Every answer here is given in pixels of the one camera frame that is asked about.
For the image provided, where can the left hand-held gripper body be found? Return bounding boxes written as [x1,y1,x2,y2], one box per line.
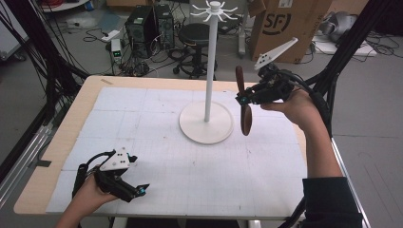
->
[94,146,141,203]

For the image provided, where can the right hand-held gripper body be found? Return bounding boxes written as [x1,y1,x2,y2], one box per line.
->
[250,36,299,105]

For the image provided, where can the brown wooden spoon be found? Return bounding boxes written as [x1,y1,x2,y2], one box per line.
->
[235,65,254,137]

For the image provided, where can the white hook stand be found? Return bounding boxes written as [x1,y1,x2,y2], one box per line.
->
[179,0,239,145]

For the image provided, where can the person's right hand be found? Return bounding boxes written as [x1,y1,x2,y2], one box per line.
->
[259,87,321,128]

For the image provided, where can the person's left hand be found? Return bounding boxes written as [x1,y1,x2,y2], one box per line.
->
[73,175,119,214]

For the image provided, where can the white gridded mat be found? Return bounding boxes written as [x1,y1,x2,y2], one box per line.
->
[46,85,308,220]

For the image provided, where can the white flat board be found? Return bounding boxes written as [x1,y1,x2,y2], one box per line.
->
[312,34,378,57]

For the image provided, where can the large cardboard box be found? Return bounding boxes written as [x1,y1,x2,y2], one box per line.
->
[248,0,334,64]

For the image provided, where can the grey tape piece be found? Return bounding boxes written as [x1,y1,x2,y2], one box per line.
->
[28,160,52,169]

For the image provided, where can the black round stool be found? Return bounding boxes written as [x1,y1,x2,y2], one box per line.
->
[172,22,220,80]

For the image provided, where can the slim black computer tower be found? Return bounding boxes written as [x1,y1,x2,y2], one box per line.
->
[154,3,176,50]

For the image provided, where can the white device with green display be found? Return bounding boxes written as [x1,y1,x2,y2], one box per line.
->
[110,38,123,65]

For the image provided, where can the large black computer tower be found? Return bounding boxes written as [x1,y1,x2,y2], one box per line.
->
[125,5,160,60]

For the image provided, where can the white power strip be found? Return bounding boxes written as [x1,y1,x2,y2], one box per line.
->
[101,29,122,43]

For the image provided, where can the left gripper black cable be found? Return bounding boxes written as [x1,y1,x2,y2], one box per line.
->
[71,150,117,200]

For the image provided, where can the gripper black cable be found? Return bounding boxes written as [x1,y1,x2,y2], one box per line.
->
[71,150,117,200]
[278,69,334,228]

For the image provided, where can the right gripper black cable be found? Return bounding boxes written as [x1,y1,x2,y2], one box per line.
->
[278,69,334,228]

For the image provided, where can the white metal post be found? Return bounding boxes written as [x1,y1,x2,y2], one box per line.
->
[238,0,250,60]

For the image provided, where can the black frame strut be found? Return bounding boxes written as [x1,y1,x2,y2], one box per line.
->
[297,0,395,138]

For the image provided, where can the aluminium rail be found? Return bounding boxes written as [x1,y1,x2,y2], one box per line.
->
[331,137,372,228]
[0,124,53,207]

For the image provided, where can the black floor cables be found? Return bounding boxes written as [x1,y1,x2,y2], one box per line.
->
[82,28,179,78]

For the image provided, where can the black frame with cables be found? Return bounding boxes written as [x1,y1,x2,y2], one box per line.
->
[0,0,89,127]

